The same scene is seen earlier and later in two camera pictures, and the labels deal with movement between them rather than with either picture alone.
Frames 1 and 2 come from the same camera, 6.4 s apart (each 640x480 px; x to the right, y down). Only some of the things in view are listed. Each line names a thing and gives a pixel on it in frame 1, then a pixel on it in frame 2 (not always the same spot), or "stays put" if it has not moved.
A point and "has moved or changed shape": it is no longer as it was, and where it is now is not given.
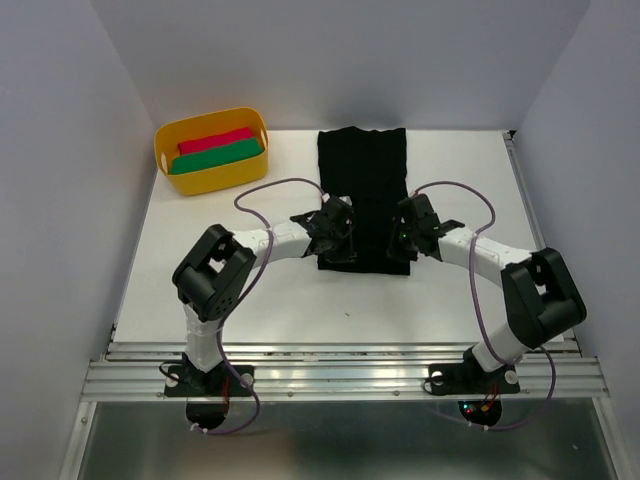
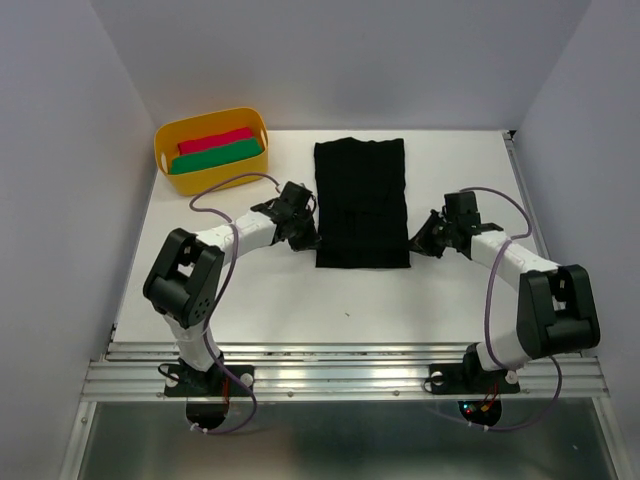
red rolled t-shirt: x=211 y=142 stays put
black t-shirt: x=368 y=170 has moved or changed shape
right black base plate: x=468 y=378 stays put
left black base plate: x=191 y=381 stays put
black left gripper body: x=339 y=249 -> x=302 y=235
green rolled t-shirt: x=220 y=154 stays put
